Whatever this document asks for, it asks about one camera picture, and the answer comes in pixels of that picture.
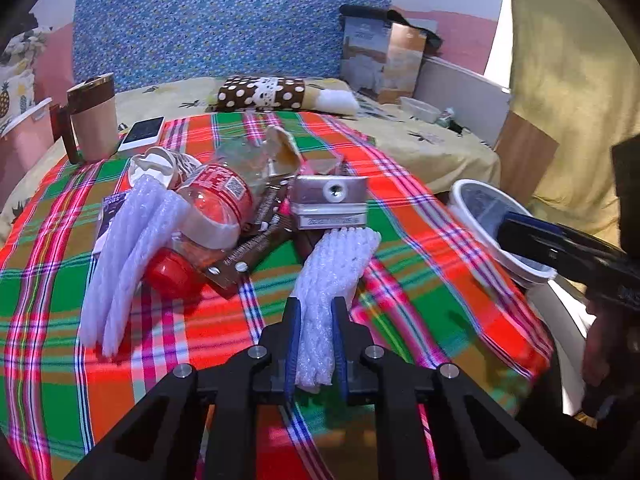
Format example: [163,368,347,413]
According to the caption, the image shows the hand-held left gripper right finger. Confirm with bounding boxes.
[330,296,576,480]

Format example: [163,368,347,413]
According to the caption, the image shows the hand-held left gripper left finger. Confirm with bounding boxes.
[65,296,303,480]

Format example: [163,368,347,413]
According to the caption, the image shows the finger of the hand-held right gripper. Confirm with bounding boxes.
[496,211,621,292]

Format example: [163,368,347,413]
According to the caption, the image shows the white trash bin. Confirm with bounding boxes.
[446,179,558,288]

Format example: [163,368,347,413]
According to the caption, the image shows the brown sachet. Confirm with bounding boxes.
[250,185,297,241]
[202,225,301,302]

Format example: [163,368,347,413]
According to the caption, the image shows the plastic bottle red label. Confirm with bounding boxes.
[145,162,256,301]

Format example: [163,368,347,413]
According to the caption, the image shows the purple carton box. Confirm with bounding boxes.
[96,192,127,252]

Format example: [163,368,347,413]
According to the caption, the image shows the person's right hand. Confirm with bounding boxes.
[581,305,640,392]

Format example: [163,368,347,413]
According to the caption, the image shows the wooden board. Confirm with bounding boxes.
[494,110,559,207]

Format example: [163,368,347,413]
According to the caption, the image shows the plaid blanket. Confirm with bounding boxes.
[0,110,556,480]

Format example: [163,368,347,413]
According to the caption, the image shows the yellow curtain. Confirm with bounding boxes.
[500,0,640,246]

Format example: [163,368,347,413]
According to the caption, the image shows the yellow bedsheet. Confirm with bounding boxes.
[0,75,501,241]

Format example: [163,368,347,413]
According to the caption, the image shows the white plastic bowl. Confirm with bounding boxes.
[400,97,441,124]

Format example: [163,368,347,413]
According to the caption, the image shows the clear plastic wrapper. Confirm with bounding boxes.
[214,136,272,187]

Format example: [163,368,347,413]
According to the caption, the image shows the crumpled beige paper wrapper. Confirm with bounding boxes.
[262,125,306,177]

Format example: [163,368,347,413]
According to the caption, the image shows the yellow white folded cloth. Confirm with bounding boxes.
[304,79,361,116]

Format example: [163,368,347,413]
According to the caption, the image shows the brown polka dot pillow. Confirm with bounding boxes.
[216,75,307,112]

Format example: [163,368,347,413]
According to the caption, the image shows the white phone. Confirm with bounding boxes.
[118,116,166,157]

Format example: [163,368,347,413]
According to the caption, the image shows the printed paper bag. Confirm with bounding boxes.
[340,10,428,106]

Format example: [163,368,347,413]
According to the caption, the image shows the blue patterned headboard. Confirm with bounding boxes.
[72,0,395,97]

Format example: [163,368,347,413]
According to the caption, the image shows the pineapple printed cloth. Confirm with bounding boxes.
[0,26,52,136]

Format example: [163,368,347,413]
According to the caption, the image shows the beige mug brown handle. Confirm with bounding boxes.
[50,73,121,165]

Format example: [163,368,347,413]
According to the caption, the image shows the black strap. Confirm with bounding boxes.
[340,3,444,57]

